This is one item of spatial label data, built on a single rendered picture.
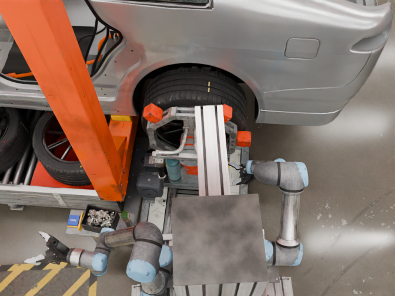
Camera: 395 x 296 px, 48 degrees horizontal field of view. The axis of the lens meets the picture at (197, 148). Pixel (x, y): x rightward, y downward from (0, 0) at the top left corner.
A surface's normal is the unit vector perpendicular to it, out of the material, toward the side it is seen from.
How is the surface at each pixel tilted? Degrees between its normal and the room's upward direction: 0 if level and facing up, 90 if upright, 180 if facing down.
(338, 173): 0
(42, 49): 90
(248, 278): 0
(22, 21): 90
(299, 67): 90
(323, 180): 0
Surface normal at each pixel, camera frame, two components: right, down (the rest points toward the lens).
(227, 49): -0.08, 0.86
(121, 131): -0.02, -0.50
